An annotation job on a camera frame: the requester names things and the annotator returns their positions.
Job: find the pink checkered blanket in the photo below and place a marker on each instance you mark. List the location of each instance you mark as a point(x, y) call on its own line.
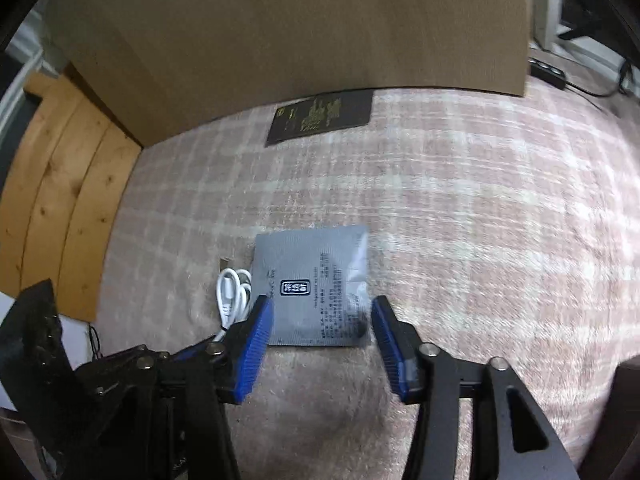
point(475, 210)

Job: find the black card with gold print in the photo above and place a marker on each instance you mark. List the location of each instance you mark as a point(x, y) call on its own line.
point(320, 117)

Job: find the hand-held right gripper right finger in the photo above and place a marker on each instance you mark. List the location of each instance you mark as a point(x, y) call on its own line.
point(390, 345)

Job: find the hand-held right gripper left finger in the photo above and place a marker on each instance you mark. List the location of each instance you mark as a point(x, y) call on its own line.
point(255, 345)

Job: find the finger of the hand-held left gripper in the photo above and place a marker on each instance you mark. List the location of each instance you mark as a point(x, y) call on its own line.
point(192, 353)

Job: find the grey foil packet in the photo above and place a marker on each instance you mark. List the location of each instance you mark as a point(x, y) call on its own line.
point(310, 280)

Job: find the black power strip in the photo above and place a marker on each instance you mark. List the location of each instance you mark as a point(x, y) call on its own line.
point(547, 71)

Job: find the pine plank panel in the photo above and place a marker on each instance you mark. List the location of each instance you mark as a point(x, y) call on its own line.
point(60, 200)

